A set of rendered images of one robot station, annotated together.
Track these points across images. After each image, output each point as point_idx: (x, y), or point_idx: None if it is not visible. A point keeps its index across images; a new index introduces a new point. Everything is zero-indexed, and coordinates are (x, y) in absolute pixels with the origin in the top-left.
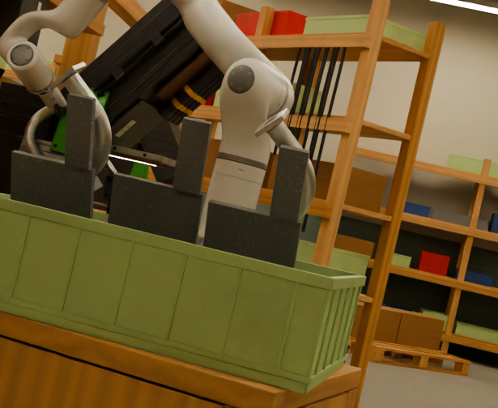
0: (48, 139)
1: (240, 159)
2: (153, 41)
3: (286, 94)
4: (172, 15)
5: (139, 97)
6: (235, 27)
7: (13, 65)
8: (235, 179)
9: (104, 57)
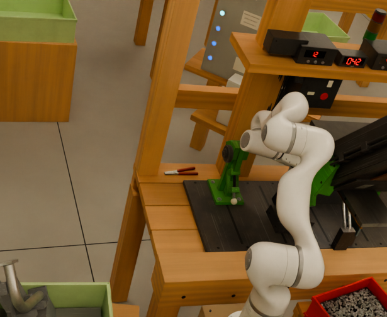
0: None
1: (251, 304)
2: (361, 148)
3: (294, 280)
4: (383, 133)
5: (355, 178)
6: (293, 209)
7: (240, 144)
8: (246, 312)
9: (346, 139)
